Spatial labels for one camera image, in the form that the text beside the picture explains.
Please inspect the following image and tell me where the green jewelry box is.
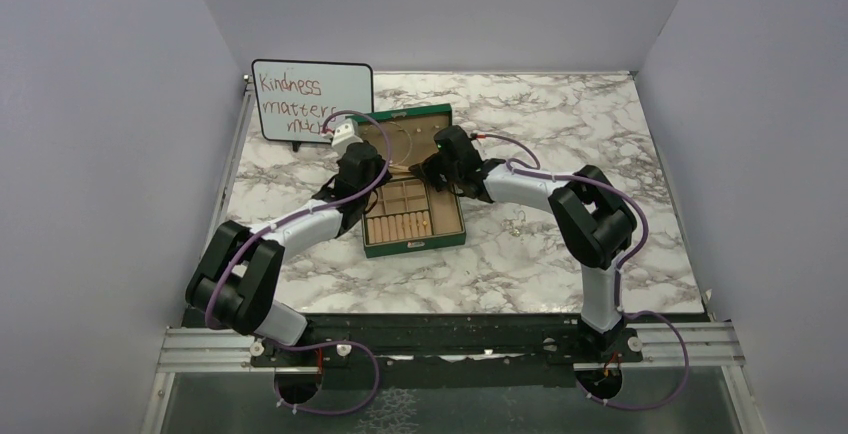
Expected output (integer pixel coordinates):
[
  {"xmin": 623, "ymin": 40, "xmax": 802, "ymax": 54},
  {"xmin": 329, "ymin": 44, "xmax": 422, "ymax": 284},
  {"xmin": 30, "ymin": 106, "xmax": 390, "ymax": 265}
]
[{"xmin": 358, "ymin": 104, "xmax": 466, "ymax": 258}]

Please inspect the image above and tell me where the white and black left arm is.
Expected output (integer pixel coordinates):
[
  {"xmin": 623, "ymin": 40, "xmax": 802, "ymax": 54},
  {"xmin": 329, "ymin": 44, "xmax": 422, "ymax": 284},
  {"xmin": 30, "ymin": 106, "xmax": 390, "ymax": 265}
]
[{"xmin": 185, "ymin": 141, "xmax": 390, "ymax": 365}]

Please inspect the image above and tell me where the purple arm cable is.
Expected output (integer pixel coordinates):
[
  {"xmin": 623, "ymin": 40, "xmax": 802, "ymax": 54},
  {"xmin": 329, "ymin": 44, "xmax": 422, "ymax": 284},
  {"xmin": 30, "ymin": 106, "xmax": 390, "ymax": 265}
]
[
  {"xmin": 473, "ymin": 131, "xmax": 692, "ymax": 412},
  {"xmin": 203, "ymin": 110, "xmax": 393, "ymax": 418}
]

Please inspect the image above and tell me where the whiteboard with red writing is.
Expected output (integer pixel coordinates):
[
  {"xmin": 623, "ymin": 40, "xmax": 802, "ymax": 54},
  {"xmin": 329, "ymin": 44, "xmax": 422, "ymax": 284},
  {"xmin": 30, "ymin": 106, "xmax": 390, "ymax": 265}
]
[{"xmin": 251, "ymin": 59, "xmax": 374, "ymax": 149}]

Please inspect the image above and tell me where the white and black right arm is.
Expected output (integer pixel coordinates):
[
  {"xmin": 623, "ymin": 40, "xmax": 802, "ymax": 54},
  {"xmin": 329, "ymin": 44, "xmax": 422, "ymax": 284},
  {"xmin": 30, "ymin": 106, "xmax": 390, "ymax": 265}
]
[{"xmin": 409, "ymin": 126, "xmax": 637, "ymax": 361}]

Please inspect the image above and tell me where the silver chain necklace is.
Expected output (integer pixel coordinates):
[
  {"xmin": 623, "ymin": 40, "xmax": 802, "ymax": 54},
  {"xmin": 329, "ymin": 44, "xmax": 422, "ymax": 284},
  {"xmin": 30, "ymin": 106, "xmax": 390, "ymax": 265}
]
[{"xmin": 377, "ymin": 121, "xmax": 415, "ymax": 171}]

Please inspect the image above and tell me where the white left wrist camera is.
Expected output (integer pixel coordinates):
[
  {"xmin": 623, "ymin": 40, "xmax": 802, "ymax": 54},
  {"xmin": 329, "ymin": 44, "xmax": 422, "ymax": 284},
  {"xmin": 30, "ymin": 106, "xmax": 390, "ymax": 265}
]
[{"xmin": 331, "ymin": 119, "xmax": 362, "ymax": 156}]

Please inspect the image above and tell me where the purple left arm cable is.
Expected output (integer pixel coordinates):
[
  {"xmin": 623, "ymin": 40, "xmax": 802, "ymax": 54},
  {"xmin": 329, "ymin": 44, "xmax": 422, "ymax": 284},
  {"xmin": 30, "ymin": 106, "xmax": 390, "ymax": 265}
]
[{"xmin": 203, "ymin": 110, "xmax": 393, "ymax": 418}]

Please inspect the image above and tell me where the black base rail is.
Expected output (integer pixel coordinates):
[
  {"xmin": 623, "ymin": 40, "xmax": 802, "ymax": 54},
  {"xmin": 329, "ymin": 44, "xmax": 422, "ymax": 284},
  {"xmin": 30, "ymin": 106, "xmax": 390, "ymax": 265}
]
[{"xmin": 182, "ymin": 311, "xmax": 644, "ymax": 393}]

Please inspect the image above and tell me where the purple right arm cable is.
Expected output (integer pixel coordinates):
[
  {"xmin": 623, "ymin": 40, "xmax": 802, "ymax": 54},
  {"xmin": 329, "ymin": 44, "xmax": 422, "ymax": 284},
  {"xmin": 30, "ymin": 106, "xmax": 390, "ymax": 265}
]
[{"xmin": 473, "ymin": 131, "xmax": 692, "ymax": 412}]

